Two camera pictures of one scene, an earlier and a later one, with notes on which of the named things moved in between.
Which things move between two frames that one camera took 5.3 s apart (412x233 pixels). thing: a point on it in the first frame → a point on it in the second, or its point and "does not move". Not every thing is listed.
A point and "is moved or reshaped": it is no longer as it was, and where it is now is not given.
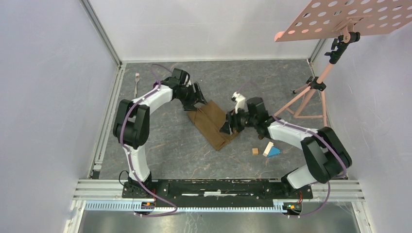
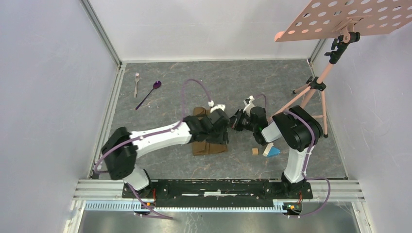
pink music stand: [347, 18] does not move
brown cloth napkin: [209, 119] is moved or reshaped
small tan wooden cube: [255, 151] does not move
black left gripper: [189, 106] → [222, 137]
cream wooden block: [266, 152] does not move
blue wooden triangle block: [273, 151] does not move
